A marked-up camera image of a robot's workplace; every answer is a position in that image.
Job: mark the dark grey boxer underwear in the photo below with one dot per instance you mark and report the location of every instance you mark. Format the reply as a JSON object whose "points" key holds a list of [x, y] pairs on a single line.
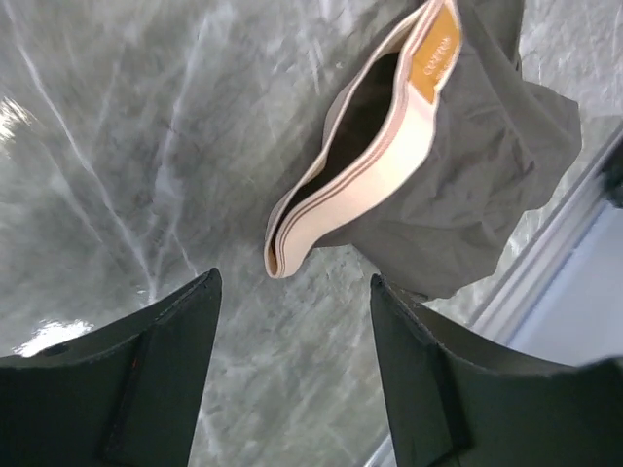
{"points": [[431, 155]]}

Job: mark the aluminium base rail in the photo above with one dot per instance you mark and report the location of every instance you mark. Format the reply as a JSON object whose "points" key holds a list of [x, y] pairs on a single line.
{"points": [[512, 300]]}

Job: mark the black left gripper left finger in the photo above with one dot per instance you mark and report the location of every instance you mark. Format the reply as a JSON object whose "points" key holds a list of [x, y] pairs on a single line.
{"points": [[126, 394]]}

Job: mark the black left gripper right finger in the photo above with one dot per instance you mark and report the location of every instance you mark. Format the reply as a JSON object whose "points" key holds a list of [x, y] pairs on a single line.
{"points": [[455, 398]]}

